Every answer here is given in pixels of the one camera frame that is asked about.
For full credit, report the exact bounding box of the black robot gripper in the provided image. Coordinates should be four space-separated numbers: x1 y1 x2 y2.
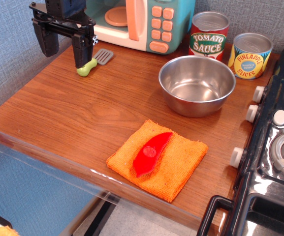
29 0 95 68

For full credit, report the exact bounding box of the red chili pepper toy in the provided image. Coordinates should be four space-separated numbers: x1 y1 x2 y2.
133 132 173 178

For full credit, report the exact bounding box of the steel pot bowl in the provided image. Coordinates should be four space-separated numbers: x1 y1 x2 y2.
158 56 236 118

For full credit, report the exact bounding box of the teal toy microwave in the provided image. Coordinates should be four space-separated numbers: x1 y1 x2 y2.
85 0 195 55

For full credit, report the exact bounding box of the tomato sauce can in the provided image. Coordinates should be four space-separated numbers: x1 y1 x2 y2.
189 11 230 61

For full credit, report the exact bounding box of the orange folded cloth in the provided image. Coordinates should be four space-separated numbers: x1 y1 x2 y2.
106 120 208 203

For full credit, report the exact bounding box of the pineapple slices can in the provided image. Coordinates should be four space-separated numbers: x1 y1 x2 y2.
228 32 273 79

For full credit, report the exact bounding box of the white stove knob middle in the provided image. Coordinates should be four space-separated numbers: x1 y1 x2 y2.
246 105 258 123

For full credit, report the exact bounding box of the white stove knob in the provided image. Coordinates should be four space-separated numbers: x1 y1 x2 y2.
246 105 258 123
230 147 244 169
252 86 265 103

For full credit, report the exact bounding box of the white stove knob upper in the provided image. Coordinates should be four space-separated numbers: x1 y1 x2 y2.
252 86 265 103

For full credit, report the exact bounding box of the white stove knob lower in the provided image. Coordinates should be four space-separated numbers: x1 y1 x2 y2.
230 147 244 169

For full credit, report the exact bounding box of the black toy stove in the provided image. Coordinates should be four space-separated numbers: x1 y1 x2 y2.
197 49 284 236

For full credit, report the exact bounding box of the green handled grey spatula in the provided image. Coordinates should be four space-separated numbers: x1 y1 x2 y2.
76 49 114 77

